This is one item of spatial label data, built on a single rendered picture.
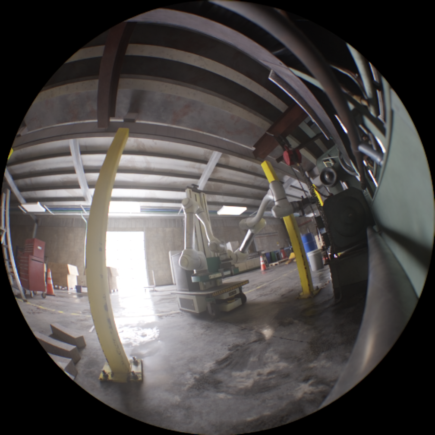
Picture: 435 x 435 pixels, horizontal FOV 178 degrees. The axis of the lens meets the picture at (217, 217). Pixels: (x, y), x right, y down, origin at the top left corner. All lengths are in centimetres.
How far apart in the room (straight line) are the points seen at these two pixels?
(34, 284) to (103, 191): 324
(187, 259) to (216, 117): 154
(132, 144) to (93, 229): 563
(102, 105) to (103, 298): 124
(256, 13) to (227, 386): 92
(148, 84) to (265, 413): 188
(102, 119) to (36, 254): 319
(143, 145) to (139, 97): 473
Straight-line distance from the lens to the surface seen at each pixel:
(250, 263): 929
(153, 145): 622
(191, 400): 71
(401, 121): 15
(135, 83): 138
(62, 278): 727
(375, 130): 38
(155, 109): 164
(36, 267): 387
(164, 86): 135
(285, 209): 105
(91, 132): 151
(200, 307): 164
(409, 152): 18
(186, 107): 163
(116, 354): 86
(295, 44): 22
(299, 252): 155
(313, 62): 24
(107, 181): 94
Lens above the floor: 54
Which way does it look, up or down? 21 degrees up
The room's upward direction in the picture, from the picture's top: 12 degrees counter-clockwise
